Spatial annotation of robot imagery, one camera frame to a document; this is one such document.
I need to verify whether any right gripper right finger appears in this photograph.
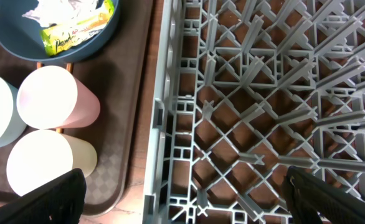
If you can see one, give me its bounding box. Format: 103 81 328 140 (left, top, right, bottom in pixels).
282 166 365 223

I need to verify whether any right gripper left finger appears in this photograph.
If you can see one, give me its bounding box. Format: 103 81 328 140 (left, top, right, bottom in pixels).
0 168 87 224

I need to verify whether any pale green plastic cup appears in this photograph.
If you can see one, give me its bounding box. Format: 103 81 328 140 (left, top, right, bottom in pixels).
6 129 97 196

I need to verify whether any pink plastic cup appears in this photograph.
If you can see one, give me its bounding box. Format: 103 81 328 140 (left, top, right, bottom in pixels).
16 65 100 129

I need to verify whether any yellow green snack wrapper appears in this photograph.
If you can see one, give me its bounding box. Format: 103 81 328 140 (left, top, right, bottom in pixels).
40 0 115 57

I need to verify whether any white napkin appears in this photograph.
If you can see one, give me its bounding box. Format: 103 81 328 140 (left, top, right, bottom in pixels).
22 0 98 27

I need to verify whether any grey dishwasher rack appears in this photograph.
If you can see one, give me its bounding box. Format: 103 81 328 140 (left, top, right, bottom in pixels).
143 0 365 223

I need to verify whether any brown serving tray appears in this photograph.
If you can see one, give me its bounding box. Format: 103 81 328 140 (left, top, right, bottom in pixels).
0 1 154 217

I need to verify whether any dark blue plate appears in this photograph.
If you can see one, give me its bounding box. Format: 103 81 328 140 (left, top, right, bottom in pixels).
0 0 121 64

